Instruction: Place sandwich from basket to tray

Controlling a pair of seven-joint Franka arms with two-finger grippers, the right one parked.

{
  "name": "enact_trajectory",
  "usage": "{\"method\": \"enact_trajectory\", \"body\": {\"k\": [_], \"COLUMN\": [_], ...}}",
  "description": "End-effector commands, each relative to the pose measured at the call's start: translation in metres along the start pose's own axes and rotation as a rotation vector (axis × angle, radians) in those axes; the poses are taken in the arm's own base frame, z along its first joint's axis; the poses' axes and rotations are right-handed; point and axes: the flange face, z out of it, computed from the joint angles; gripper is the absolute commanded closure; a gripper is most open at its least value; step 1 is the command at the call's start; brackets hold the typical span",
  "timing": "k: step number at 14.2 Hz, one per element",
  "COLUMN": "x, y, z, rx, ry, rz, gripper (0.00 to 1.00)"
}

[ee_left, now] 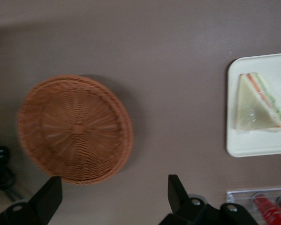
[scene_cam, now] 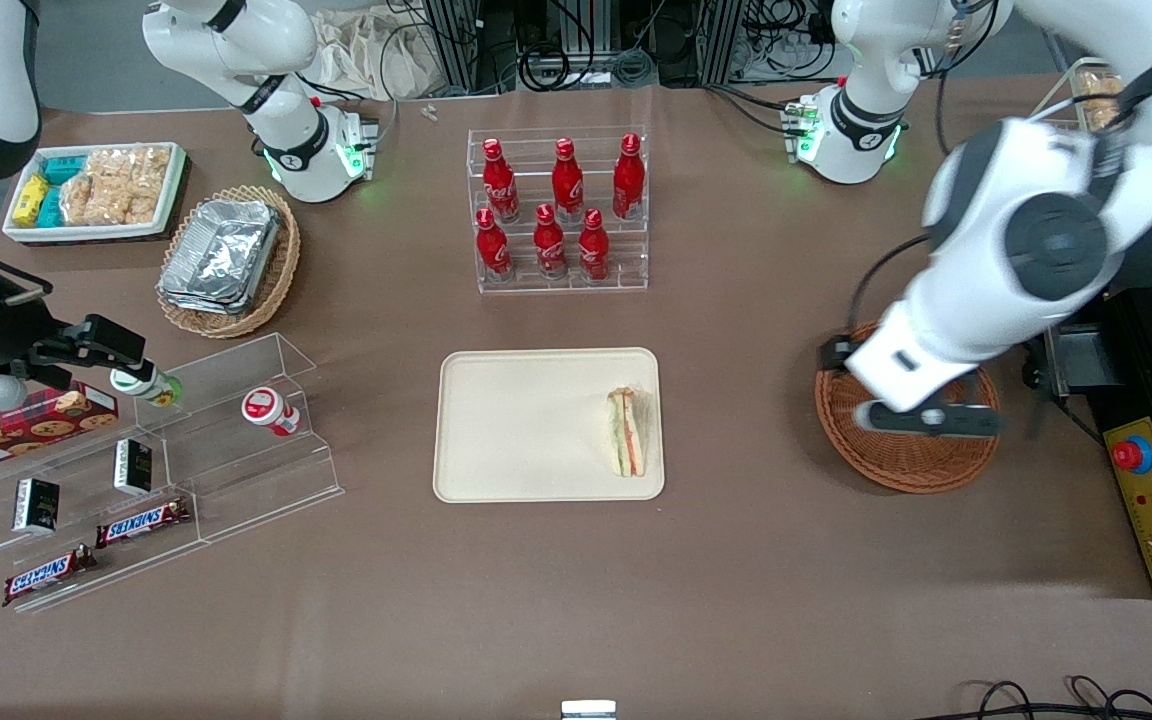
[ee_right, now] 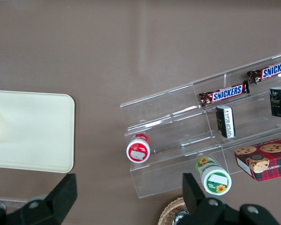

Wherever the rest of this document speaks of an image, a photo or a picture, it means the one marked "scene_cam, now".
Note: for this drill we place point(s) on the red cola bottle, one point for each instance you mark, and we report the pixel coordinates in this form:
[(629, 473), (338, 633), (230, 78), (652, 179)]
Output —
[(567, 183), (492, 248), (628, 178), (593, 248), (549, 245), (499, 183)]

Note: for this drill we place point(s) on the yellow snack packet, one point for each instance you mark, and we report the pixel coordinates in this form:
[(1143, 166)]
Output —
[(30, 200)]

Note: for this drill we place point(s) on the red emergency stop button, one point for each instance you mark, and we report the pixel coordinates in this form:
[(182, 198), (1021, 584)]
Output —
[(1133, 455)]

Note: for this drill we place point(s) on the triangular sandwich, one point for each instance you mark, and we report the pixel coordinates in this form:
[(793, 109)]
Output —
[(628, 435)]

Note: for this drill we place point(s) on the red lid yogurt cup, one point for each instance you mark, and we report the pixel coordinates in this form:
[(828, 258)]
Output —
[(266, 408)]

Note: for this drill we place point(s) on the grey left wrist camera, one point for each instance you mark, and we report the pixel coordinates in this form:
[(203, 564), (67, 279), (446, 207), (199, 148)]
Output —
[(926, 420)]

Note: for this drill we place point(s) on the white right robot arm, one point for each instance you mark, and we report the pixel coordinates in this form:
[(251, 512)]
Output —
[(286, 60)]

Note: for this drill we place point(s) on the red tartan cookie box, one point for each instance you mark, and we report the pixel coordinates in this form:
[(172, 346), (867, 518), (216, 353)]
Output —
[(36, 425)]

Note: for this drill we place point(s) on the stacked aluminium foil trays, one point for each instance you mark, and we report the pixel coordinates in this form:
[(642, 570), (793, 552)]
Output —
[(221, 255)]

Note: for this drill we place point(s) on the green sunflower yogurt cup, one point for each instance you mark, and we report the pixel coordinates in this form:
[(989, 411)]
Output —
[(148, 386)]

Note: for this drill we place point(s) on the bagged fried snack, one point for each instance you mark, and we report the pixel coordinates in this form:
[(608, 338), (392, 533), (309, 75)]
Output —
[(1101, 95)]

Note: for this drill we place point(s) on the white rectangular snack tray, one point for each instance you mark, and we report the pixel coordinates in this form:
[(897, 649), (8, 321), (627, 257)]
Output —
[(96, 233)]

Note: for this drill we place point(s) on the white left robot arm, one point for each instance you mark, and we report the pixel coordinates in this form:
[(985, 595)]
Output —
[(986, 200)]

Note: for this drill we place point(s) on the brown round wicker basket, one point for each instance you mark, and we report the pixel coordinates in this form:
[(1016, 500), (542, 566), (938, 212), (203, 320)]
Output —
[(896, 470)]

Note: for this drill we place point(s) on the clear rice cracker bag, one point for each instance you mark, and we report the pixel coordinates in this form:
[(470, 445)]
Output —
[(147, 200), (91, 200), (131, 162)]

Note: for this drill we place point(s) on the beige cloth bag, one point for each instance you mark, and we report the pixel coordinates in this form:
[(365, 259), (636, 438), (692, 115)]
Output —
[(361, 50)]

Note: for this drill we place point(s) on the silver metal bracket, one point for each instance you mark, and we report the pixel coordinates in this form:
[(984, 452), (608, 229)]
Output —
[(588, 709)]

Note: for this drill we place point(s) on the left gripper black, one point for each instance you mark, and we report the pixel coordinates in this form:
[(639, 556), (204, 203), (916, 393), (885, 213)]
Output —
[(833, 354)]

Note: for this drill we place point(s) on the clear acrylic bottle rack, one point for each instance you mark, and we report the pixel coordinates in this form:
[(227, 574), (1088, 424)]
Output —
[(626, 265)]

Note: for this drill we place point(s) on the grey metal box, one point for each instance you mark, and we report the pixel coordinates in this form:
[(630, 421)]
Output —
[(1081, 365)]

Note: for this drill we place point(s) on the Snickers chocolate bar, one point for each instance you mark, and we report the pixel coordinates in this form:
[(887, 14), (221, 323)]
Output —
[(143, 521), (48, 574)]

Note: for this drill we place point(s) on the small black carton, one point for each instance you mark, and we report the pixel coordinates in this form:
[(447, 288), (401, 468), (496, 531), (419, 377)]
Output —
[(133, 467), (36, 505)]

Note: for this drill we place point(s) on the beige plastic tray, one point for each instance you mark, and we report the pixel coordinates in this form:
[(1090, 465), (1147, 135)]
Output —
[(526, 425)]

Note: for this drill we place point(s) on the light oval wicker basket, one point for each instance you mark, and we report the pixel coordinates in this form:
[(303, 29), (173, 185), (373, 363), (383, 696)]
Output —
[(287, 262)]

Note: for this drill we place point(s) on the clear acrylic stepped shelf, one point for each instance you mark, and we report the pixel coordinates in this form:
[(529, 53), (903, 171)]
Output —
[(256, 470)]

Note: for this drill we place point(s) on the teal snack packet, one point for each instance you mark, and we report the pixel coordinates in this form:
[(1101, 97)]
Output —
[(50, 207), (64, 169)]

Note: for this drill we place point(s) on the aluminium frame profile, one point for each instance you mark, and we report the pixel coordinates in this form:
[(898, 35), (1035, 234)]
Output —
[(721, 40), (458, 45)]

